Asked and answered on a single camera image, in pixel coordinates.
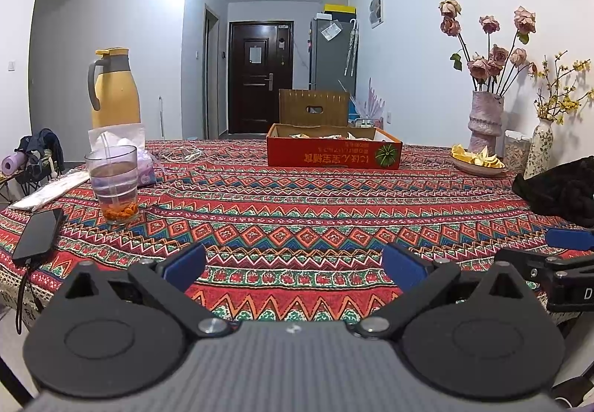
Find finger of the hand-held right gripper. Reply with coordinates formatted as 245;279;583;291
545;227;594;250
494;249;594;287

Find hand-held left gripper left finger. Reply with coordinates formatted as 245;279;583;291
59;241;234;339

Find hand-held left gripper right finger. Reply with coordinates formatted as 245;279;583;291
355;242;530;341

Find red cardboard box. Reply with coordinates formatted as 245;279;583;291
267;123;403;170

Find pile of assorted snacks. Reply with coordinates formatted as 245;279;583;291
288;130;379;142

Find black cloth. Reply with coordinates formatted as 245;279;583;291
512;156;594;228

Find floral porcelain vase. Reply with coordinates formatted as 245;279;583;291
523;119;554;178

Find purple tissue pack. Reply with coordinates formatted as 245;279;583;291
88;124;163;187

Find brown plate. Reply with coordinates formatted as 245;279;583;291
449;152;507;176

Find clear storage jar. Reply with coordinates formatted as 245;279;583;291
503;130;531;171

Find glass cup with goji berries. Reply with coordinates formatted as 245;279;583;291
84;145;140;226

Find plate of orange peels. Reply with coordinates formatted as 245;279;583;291
451;143;504;169

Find yellow flower sprigs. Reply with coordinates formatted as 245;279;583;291
531;51;594;125

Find pink ribbed vase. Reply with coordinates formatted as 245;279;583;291
467;90;505;153

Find black smartphone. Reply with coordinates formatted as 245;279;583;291
12;208;65;262

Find white folded plastic bag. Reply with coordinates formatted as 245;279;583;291
9;171;91;211

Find pale pink decorative grass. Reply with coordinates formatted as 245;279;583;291
359;78;387;120

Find dark entrance door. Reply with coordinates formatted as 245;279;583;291
227;20;294;135

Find dark jacket on chair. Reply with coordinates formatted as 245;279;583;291
14;129;66;183

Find yellow thermos jug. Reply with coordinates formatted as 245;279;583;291
88;48;141;129

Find dried pink roses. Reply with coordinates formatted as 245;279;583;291
438;0;539;94

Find purple rolled mat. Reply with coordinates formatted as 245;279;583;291
1;155;29;174

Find grey refrigerator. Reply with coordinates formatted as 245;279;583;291
309;17;358;92

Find hanging folded umbrella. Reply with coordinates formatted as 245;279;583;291
344;19;360;77

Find white cable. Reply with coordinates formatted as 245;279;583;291
153;146;205;163

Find wire rack with bottles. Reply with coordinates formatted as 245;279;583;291
349;114;385;129

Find black charging cable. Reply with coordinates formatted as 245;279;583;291
14;254;39;334

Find side door frame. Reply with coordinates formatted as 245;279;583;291
203;6;220;140

